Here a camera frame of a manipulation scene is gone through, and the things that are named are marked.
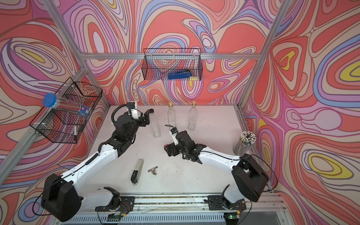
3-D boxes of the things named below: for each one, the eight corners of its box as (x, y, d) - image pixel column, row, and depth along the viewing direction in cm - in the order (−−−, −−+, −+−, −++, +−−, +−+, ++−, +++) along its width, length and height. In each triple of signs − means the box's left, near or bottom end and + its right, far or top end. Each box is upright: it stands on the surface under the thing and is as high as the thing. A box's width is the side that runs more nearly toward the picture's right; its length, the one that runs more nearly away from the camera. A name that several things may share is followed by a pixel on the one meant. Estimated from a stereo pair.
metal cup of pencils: (234, 156, 93) (244, 142, 78) (232, 146, 98) (240, 131, 83) (246, 156, 93) (258, 142, 78) (242, 146, 98) (253, 131, 83)
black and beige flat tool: (131, 184, 81) (129, 182, 78) (138, 161, 91) (137, 158, 87) (137, 185, 81) (135, 183, 78) (144, 161, 91) (143, 158, 87)
